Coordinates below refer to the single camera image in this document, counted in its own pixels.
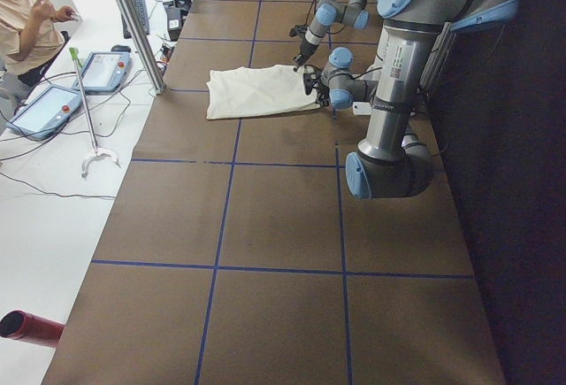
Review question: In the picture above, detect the seated person in beige shirt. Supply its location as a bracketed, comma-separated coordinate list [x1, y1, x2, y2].
[1, 0, 79, 87]

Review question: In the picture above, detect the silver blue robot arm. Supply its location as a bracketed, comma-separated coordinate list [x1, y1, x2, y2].
[289, 0, 370, 70]
[293, 0, 519, 199]

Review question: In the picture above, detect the red cylinder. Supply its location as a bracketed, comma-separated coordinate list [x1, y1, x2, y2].
[1, 310, 65, 348]

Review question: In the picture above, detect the black keyboard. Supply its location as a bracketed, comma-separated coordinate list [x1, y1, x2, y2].
[121, 0, 151, 40]

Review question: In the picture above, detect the cream long-sleeve cat shirt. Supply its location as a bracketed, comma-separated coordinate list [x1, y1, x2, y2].
[206, 65, 319, 119]

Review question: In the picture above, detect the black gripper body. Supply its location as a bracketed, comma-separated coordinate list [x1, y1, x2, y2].
[302, 65, 330, 107]
[289, 25, 318, 66]

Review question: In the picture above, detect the metal reacher grabber tool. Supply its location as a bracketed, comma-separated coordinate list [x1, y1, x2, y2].
[69, 47, 120, 179]

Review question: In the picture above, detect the near blue teach pendant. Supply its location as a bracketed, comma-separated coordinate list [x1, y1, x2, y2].
[6, 85, 82, 141]

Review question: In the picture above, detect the black computer mouse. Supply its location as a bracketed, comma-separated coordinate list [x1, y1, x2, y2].
[111, 44, 131, 52]

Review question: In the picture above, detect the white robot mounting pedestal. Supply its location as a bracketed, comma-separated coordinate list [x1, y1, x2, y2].
[352, 54, 384, 116]

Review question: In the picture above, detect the aluminium frame post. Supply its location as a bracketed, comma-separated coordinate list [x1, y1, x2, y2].
[116, 0, 166, 95]

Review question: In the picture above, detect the black cable on white table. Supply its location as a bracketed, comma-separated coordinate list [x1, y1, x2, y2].
[0, 65, 156, 203]

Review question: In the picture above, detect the blue teach pendant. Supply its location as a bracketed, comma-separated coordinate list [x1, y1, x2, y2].
[6, 85, 82, 141]
[80, 51, 132, 95]

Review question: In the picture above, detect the far blue teach pendant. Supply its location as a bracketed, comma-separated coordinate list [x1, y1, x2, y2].
[80, 51, 132, 95]

